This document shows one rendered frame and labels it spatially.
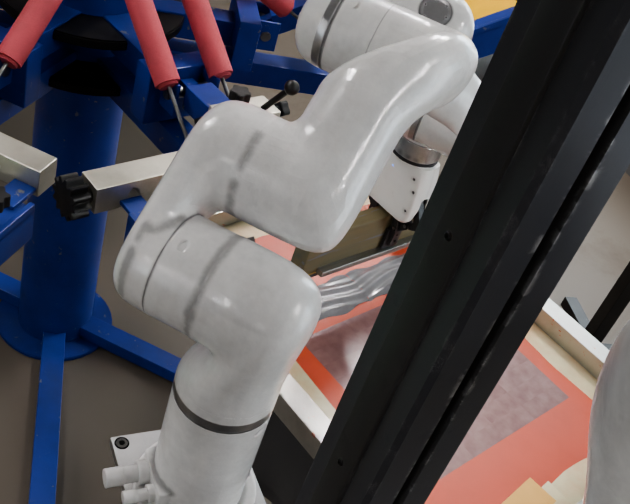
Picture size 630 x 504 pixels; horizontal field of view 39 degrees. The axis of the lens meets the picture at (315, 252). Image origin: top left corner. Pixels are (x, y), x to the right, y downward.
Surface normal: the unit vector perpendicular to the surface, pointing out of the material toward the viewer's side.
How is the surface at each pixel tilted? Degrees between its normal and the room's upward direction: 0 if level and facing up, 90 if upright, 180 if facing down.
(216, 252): 17
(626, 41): 90
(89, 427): 0
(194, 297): 66
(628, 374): 95
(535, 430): 0
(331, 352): 0
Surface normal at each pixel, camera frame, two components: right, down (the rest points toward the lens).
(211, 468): 0.06, 0.65
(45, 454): 0.26, -0.74
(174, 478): -0.58, 0.39
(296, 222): -0.30, 0.49
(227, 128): -0.01, -0.36
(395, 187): -0.74, 0.25
